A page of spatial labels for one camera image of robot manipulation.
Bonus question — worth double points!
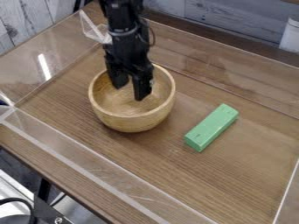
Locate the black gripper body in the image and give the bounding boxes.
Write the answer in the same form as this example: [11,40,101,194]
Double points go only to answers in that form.
[105,34,154,79]

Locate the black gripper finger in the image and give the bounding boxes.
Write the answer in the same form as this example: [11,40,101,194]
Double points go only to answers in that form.
[107,64,129,89]
[133,73,154,101]

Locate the brown wooden bowl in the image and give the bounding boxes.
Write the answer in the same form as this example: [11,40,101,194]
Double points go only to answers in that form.
[88,65,177,133]

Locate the green rectangular block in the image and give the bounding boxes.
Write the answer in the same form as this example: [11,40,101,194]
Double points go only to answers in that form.
[183,104,239,152]

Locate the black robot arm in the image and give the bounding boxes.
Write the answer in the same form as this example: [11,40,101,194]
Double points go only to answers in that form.
[98,0,155,101]

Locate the white cylindrical container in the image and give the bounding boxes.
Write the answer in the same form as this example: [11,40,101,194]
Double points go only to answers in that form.
[279,14,299,54]

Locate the black table leg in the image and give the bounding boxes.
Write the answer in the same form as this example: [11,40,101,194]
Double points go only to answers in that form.
[38,178,52,202]

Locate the clear acrylic tray wall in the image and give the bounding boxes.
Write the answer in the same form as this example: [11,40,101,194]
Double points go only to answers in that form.
[0,5,299,224]

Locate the black metal bracket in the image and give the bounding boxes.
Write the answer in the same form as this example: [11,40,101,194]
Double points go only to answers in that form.
[34,196,74,224]

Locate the black cable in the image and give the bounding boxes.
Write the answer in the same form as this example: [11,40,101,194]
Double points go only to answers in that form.
[0,197,39,224]

